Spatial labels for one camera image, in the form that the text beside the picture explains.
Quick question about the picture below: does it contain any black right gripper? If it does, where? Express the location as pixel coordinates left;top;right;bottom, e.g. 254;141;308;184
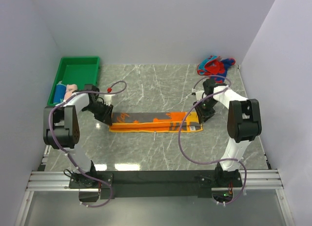
193;98;218;124

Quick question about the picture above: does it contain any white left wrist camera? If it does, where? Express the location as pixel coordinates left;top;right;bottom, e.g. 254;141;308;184
103;87;116;106

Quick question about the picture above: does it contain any green plastic tray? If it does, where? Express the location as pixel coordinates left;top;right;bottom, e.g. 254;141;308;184
47;56;100;105

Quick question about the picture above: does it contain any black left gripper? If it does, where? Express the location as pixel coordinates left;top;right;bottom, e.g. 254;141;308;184
84;101;114;126

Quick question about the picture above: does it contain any aluminium rail frame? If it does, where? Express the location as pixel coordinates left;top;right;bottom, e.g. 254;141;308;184
15;167;294;226

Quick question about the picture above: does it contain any pink rolled towel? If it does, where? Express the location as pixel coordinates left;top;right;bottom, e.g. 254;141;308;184
63;84;78;101

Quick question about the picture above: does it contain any orange and grey towel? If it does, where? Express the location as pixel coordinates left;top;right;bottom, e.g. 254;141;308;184
109;112;203;133

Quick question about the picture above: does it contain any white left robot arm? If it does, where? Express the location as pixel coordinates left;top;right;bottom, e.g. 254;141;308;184
43;84;114;188

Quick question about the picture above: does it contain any red and blue crumpled towel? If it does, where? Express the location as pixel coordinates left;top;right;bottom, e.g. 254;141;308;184
196;55;236;83

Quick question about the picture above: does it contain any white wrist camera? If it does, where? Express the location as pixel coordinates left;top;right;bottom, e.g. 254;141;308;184
192;88;205;102
103;87;116;106

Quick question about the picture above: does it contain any blue rolled towel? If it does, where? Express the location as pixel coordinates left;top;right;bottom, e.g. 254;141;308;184
53;83;66;104

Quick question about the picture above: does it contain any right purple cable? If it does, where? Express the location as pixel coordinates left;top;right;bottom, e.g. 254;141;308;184
177;75;247;205

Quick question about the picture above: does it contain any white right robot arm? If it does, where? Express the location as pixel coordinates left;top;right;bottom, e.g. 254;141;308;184
192;78;262;186

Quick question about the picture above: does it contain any black base beam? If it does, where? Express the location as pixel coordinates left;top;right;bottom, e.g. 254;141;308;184
69;170;243;199

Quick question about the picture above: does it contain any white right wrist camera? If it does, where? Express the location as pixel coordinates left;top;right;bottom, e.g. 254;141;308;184
192;88;205;102

